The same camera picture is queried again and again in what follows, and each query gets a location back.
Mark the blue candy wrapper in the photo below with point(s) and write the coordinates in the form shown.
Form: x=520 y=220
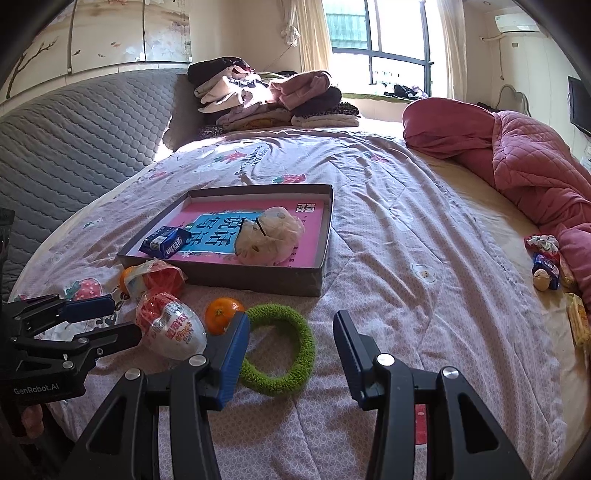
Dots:
x=545 y=263

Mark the black flat television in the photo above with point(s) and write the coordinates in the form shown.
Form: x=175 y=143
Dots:
x=581 y=106

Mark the white curved chair back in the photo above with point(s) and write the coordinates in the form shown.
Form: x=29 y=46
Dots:
x=512 y=97

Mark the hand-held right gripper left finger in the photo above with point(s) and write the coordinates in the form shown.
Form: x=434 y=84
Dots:
x=233 y=360

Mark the orange tangerine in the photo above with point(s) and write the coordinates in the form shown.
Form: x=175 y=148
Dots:
x=220 y=317
x=125 y=279

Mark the grey cardboard box tray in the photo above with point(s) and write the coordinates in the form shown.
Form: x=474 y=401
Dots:
x=258 y=279

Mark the pile of folded clothes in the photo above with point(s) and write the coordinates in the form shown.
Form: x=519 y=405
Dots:
x=277 y=99

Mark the egg-shaped toy packet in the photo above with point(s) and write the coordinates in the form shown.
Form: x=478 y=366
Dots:
x=178 y=330
x=159 y=279

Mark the yellow snack packet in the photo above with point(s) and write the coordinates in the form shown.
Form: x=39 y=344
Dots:
x=579 y=321

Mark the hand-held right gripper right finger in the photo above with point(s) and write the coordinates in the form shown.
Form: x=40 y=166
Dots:
x=351 y=362

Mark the dark clothes on windowsill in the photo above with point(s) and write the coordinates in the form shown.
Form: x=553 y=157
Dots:
x=406 y=91

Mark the grey quilted headboard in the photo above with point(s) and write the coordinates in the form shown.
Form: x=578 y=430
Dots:
x=69 y=147

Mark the window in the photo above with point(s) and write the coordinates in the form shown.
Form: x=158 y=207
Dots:
x=392 y=37

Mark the strawberry print blanket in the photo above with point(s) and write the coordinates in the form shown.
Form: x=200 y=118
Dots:
x=392 y=230

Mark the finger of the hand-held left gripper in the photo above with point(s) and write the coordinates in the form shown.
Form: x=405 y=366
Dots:
x=90 y=308
x=115 y=336

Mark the white air conditioner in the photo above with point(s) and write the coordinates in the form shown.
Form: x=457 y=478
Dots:
x=517 y=23

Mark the pink and blue book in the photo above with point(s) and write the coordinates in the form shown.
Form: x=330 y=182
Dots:
x=203 y=217

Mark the air conditioner pipe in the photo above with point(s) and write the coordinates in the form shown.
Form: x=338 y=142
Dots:
x=501 y=60

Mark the floral white wardrobe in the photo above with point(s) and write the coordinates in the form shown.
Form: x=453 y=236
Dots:
x=106 y=32

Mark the white knotted curtain tie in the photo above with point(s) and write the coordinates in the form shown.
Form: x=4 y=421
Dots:
x=291 y=36

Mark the person's left hand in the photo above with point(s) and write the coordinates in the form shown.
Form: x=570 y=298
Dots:
x=33 y=421

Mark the beige bed sheet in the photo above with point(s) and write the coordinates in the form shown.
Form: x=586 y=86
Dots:
x=466 y=189

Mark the cream curtain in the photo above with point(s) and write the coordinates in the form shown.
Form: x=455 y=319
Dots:
x=445 y=46
x=314 y=37

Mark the red and white snack wrapper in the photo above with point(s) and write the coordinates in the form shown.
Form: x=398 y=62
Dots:
x=542 y=243

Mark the blue snack packet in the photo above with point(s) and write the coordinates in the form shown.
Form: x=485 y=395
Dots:
x=166 y=242

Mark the pink quilted duvet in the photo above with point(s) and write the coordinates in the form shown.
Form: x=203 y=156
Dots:
x=521 y=161

